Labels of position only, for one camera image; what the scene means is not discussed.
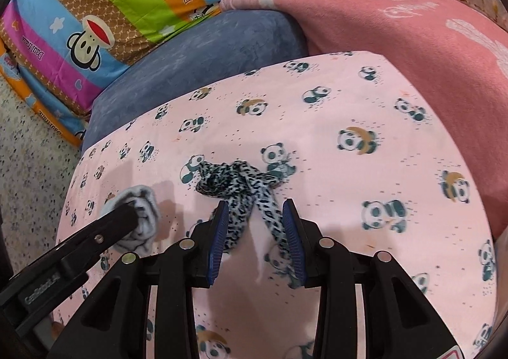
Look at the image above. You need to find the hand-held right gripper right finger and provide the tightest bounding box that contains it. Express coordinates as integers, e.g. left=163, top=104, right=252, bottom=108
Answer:
left=282, top=198, right=454, bottom=359

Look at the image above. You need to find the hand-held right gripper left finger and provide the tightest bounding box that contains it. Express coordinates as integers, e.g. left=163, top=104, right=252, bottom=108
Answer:
left=48, top=199, right=230, bottom=359

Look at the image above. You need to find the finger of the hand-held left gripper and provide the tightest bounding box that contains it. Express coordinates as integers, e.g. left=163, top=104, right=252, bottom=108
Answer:
left=11, top=205, right=140, bottom=306

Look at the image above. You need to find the grey sock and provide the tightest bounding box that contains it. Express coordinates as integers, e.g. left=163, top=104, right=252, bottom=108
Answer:
left=101, top=184, right=162, bottom=255

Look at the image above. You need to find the black white leopard ribbon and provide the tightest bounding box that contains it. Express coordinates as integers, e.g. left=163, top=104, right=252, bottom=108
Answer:
left=196, top=159, right=307, bottom=290

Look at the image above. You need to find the pink panda print sheet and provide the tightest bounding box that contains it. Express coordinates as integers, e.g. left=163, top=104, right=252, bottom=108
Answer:
left=51, top=50, right=499, bottom=359

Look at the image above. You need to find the blue cushion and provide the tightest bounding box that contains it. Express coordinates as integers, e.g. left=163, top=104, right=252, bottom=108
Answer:
left=81, top=10, right=309, bottom=155

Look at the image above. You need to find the pink blanket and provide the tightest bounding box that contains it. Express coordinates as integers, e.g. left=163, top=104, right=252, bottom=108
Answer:
left=219, top=0, right=508, bottom=225

